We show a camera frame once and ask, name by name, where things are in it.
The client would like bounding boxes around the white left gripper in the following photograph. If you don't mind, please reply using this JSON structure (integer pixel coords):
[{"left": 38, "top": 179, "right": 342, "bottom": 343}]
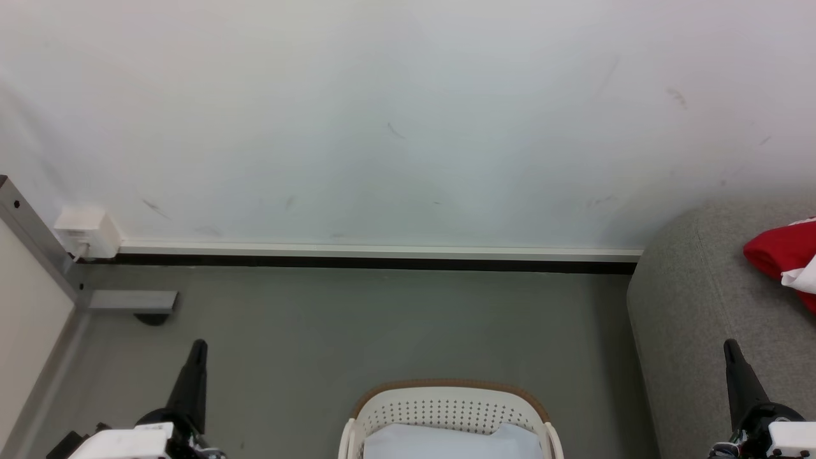
[{"left": 67, "top": 339, "right": 225, "bottom": 459}]

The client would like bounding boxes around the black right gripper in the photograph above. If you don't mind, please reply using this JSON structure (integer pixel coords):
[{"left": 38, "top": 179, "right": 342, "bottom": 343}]
[{"left": 708, "top": 339, "right": 816, "bottom": 459}]

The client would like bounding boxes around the red white clothing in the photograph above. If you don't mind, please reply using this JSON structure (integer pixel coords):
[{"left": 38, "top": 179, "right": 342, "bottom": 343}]
[{"left": 743, "top": 218, "right": 816, "bottom": 314}]

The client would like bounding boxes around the white perforated laundry basket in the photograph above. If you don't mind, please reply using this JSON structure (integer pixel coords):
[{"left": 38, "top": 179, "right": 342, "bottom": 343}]
[{"left": 337, "top": 380, "right": 565, "bottom": 459}]

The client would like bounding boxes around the pale blue clothing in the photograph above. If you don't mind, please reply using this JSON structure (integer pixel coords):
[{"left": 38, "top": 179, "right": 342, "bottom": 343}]
[{"left": 362, "top": 422, "right": 544, "bottom": 459}]

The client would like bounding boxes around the grey fabric sofa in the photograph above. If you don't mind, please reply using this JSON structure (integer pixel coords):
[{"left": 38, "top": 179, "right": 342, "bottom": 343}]
[{"left": 626, "top": 198, "right": 816, "bottom": 459}]

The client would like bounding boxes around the beige partition panel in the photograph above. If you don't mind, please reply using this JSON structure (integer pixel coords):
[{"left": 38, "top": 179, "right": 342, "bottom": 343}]
[{"left": 0, "top": 217, "right": 77, "bottom": 444}]

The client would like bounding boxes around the white wall socket box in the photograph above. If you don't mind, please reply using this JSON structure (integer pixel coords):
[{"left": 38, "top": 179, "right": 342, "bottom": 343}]
[{"left": 53, "top": 207, "right": 122, "bottom": 261}]

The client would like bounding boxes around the grey metal frame leg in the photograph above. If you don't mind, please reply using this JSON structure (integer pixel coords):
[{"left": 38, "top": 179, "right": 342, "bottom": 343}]
[{"left": 0, "top": 174, "right": 179, "bottom": 314}]

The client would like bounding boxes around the white black wall baseboard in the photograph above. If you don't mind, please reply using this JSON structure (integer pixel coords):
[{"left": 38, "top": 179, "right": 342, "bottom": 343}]
[{"left": 83, "top": 240, "right": 645, "bottom": 276}]

